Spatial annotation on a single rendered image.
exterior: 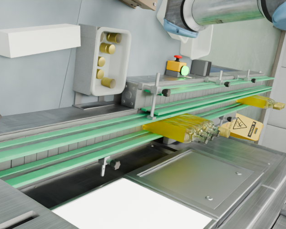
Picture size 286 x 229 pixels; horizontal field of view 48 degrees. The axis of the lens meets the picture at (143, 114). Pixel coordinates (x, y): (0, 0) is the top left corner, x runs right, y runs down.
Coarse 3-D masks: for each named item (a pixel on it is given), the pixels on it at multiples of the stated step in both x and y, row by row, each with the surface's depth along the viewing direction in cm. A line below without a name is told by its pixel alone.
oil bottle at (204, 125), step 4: (176, 116) 132; (180, 116) 132; (184, 116) 133; (188, 116) 134; (188, 120) 129; (192, 120) 129; (196, 120) 129; (200, 120) 130; (200, 124) 127; (204, 124) 127; (204, 128) 126
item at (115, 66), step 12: (96, 36) 101; (96, 48) 101; (120, 48) 116; (96, 60) 102; (108, 60) 118; (120, 60) 117; (108, 72) 120; (120, 72) 117; (96, 84) 116; (120, 84) 118
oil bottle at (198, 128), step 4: (172, 120) 127; (176, 120) 126; (180, 120) 127; (184, 120) 128; (188, 124) 123; (192, 124) 124; (196, 124) 125; (196, 128) 122; (200, 128) 123; (196, 132) 122
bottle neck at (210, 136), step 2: (202, 130) 123; (200, 132) 122; (202, 132) 122; (204, 132) 122; (206, 132) 121; (208, 132) 121; (200, 134) 122; (202, 134) 122; (204, 134) 121; (206, 134) 121; (208, 134) 120; (210, 134) 120; (212, 134) 120; (206, 136) 121; (208, 136) 120; (210, 136) 120; (212, 136) 122; (208, 138) 120; (210, 138) 120; (212, 138) 122; (210, 140) 121
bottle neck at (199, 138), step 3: (195, 135) 117; (198, 135) 117; (201, 135) 117; (195, 138) 117; (198, 138) 116; (201, 138) 116; (204, 138) 116; (207, 138) 117; (198, 141) 117; (201, 141) 116; (204, 141) 115
